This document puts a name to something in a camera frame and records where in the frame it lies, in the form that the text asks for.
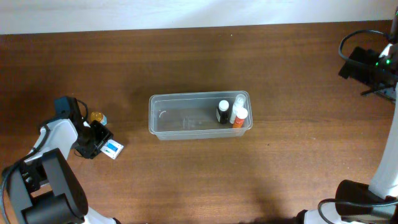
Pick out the dark brown medicine bottle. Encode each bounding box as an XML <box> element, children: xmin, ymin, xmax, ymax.
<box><xmin>216</xmin><ymin>100</ymin><xmax>229</xmax><ymax>124</ymax></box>

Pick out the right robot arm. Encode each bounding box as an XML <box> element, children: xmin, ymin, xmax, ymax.
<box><xmin>292</xmin><ymin>15</ymin><xmax>397</xmax><ymax>223</ymax></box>

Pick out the white Panadol box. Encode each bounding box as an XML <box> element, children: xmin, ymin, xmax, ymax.
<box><xmin>100</xmin><ymin>139</ymin><xmax>124</xmax><ymax>159</ymax></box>

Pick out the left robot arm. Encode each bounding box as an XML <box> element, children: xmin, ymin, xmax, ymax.
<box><xmin>1</xmin><ymin>96</ymin><xmax>120</xmax><ymax>224</ymax></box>

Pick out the white spray bottle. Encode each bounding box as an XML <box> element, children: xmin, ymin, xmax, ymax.
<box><xmin>229</xmin><ymin>94</ymin><xmax>246</xmax><ymax>124</ymax></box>

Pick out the orange bottle white cap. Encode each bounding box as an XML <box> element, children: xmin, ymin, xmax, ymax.
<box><xmin>233</xmin><ymin>108</ymin><xmax>248</xmax><ymax>128</ymax></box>

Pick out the clear plastic container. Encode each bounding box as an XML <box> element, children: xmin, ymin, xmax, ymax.
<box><xmin>149</xmin><ymin>90</ymin><xmax>253</xmax><ymax>140</ymax></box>

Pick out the small gold-lid jar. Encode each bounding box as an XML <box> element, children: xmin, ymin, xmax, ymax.
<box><xmin>90</xmin><ymin>111</ymin><xmax>108</xmax><ymax>126</ymax></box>

